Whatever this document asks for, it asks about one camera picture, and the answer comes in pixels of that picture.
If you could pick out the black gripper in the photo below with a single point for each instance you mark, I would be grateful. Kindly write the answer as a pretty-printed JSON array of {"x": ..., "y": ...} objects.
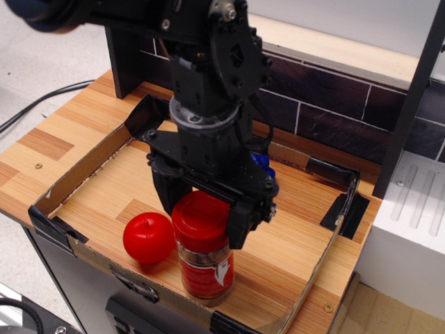
[{"x": 217, "y": 160}]

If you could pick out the red lid basil spice bottle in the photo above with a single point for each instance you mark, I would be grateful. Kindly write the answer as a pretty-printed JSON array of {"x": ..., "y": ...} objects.
[{"x": 206, "y": 260}]

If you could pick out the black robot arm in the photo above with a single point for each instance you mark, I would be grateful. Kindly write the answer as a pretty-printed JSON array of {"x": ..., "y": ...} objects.
[{"x": 217, "y": 65}]

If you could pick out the cardboard fence with black tape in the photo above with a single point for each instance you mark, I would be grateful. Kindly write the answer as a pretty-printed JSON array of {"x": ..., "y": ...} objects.
[{"x": 45, "y": 213}]

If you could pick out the red toy apple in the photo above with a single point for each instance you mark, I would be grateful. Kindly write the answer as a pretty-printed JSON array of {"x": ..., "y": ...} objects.
[{"x": 149, "y": 237}]

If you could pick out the blue toy grape bunch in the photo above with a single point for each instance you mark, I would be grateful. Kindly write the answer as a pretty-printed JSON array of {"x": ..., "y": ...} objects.
[{"x": 263, "y": 161}]

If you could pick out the black toy oven front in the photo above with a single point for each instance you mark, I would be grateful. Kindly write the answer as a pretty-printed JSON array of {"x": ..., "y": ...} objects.
[{"x": 146, "y": 317}]

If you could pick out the wooden shelf with dark posts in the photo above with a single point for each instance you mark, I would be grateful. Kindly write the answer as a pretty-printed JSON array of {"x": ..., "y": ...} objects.
[{"x": 367, "y": 61}]

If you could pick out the white toy sink drainboard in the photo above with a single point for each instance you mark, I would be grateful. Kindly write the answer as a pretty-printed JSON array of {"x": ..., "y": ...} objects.
[{"x": 403, "y": 256}]

